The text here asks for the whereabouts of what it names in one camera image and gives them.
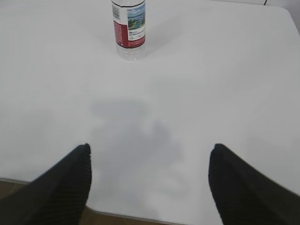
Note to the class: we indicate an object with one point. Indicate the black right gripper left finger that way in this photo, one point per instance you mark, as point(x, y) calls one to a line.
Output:
point(57, 197)

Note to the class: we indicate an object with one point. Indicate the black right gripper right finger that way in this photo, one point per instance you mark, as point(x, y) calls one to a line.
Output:
point(244, 196)

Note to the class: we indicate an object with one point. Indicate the clear water bottle red label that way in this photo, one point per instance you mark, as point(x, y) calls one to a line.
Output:
point(129, 19)

